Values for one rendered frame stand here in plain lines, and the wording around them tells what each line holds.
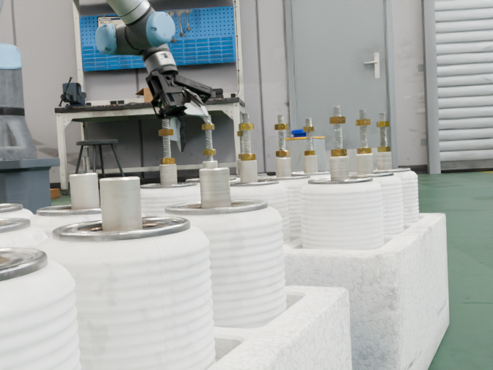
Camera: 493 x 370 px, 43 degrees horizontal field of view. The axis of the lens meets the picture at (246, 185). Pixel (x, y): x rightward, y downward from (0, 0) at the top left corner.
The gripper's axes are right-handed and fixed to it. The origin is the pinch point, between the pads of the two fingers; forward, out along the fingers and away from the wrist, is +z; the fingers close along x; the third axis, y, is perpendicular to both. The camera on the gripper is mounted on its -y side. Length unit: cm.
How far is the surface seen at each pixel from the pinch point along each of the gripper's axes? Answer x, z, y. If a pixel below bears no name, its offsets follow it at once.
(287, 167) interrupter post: 59, 31, 35
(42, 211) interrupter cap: 75, 35, 78
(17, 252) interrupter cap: 93, 42, 88
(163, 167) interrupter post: 54, 26, 51
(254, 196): 65, 35, 49
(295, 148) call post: 43, 22, 15
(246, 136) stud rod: 65, 27, 46
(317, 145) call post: 45, 23, 11
